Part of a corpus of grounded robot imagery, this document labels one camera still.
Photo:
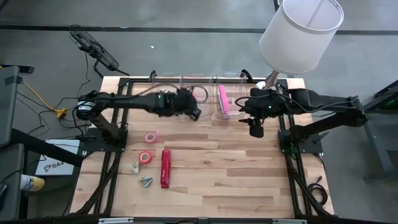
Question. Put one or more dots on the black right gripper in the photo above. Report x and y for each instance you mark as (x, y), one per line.
(256, 104)

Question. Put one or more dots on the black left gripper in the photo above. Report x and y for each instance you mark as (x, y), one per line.
(182, 102)

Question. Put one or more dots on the pink stapler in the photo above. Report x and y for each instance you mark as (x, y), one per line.
(223, 99)

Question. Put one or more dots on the pink tape roll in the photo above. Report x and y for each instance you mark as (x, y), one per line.
(145, 137)

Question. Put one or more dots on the red tape roll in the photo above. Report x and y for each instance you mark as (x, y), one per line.
(141, 154)

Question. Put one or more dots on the grey cream staple remover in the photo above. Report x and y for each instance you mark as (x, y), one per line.
(136, 169)

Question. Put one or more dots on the light blue staple remover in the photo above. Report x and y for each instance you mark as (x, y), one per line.
(143, 179)

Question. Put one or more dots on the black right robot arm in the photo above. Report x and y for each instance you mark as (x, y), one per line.
(311, 98)

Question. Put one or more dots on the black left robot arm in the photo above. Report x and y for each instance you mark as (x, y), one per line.
(124, 101)

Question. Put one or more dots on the red stapler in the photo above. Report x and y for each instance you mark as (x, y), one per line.
(165, 168)

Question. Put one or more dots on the clear plastic bin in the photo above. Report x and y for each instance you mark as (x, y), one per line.
(158, 81)
(237, 93)
(208, 109)

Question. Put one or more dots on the white shade table lamp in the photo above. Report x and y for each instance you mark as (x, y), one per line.
(298, 37)

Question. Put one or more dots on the white printed sign board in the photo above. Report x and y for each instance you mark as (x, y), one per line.
(68, 144)

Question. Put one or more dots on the dark metal side table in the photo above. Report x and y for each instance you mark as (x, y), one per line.
(373, 137)

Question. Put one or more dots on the black diagonal beam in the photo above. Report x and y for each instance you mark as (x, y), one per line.
(37, 142)

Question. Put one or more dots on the yellow and white bottle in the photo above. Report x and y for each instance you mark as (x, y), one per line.
(34, 183)

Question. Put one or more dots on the grey cabinet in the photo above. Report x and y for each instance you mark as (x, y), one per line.
(7, 109)
(9, 186)

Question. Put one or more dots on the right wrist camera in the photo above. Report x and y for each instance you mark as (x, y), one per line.
(256, 129)

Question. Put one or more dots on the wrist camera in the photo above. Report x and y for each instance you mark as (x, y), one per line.
(195, 115)
(256, 129)

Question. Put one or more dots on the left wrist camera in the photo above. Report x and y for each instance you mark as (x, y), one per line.
(195, 115)

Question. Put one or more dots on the silver metal bracket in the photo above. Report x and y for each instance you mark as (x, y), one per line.
(115, 221)
(289, 221)

